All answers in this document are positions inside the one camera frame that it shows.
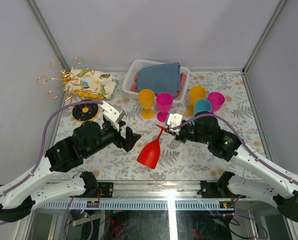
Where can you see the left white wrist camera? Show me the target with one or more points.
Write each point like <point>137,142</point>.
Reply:
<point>113,114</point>

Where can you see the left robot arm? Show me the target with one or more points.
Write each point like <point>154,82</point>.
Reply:
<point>26,193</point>

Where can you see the magenta plastic goblet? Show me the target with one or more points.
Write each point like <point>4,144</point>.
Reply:
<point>217,100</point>
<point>164,103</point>

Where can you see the red plastic wine glass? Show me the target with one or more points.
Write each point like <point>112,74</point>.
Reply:
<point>150,154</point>

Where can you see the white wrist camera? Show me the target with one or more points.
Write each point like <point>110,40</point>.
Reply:
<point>174,120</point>
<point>113,114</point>

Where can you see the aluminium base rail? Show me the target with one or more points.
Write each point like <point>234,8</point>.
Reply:
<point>149,195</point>

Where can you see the blue folded cloth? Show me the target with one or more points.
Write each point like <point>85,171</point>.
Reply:
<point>161,78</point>

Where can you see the dinosaur print cloth bag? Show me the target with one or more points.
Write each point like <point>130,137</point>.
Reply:
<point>89,83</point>

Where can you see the blue plastic goblet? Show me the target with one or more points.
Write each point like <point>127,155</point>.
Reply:
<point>201,105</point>

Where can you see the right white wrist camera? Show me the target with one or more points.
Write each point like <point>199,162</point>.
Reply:
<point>174,120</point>

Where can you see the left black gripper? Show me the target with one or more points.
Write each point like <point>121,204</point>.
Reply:
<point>128,143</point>

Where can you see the right yellow plastic goblet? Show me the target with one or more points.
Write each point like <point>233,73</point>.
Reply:
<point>197,92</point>

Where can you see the gold wine glass rack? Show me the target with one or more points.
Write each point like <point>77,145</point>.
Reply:
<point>61,81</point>

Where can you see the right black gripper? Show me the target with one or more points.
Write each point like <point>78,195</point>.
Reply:
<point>179,137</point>

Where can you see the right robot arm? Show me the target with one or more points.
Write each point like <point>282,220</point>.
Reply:
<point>277,186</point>

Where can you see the left yellow plastic goblet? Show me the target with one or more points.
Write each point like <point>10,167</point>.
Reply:
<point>146,99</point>

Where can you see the yellow plastic goblet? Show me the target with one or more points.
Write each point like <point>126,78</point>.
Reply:
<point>197,92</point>
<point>146,99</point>

